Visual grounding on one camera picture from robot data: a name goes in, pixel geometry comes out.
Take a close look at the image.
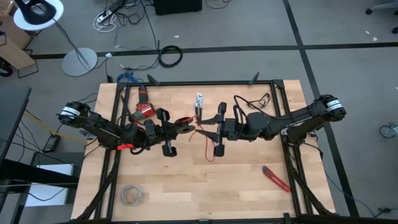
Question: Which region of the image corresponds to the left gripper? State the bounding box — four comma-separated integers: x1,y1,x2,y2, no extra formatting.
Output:
155,108,185,158

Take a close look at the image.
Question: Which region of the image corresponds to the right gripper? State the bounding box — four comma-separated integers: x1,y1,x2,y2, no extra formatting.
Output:
194,101,247,158

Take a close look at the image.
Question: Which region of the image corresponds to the red cord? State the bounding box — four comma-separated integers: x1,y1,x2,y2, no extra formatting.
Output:
177,115,216,163

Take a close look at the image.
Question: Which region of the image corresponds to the grey cloth bundle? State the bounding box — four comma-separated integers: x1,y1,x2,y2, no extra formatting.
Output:
247,92,271,110

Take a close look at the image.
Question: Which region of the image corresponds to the red utility knife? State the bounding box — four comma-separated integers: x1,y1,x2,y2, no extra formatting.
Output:
262,166,292,193

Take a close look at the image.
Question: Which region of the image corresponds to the black box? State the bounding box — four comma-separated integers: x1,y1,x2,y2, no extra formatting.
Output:
154,0,203,16

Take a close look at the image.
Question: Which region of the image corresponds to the black power adapter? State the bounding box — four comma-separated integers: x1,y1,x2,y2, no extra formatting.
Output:
42,134,62,153

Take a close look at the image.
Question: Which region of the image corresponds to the white power strip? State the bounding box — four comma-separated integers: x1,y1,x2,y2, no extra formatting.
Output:
95,9,113,24

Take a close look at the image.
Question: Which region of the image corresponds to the white box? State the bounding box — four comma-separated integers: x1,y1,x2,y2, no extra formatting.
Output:
24,164,75,208

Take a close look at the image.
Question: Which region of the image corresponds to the black desk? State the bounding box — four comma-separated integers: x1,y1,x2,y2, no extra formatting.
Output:
0,86,80,187

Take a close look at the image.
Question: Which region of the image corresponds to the grey caster wheel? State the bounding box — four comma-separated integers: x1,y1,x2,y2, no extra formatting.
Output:
379,122,398,139

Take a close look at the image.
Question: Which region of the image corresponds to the wooden cabinet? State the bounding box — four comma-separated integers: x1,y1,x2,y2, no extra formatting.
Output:
0,0,37,71

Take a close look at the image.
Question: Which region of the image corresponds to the black headset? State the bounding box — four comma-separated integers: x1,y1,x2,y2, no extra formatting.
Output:
14,0,58,26

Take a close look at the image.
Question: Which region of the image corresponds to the grey office chair base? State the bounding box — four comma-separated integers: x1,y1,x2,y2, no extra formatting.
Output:
365,1,398,34

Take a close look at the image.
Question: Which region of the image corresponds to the red cordless drill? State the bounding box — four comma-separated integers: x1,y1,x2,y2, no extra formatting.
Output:
129,85,156,122

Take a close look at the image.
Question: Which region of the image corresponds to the black aluminium table frame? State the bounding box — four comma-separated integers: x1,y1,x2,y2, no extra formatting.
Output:
73,79,336,224

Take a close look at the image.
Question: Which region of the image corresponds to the black pointed frame bracket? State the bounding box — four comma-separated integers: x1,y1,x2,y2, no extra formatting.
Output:
146,73,161,86
248,71,261,86

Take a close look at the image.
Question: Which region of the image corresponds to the black coiled cable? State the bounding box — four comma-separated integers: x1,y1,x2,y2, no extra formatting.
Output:
158,45,184,68

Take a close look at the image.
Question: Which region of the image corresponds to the blue cable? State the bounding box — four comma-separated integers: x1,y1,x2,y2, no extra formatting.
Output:
116,71,136,84

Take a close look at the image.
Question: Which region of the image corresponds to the white round pedestal table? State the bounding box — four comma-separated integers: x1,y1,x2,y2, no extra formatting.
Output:
13,0,98,78

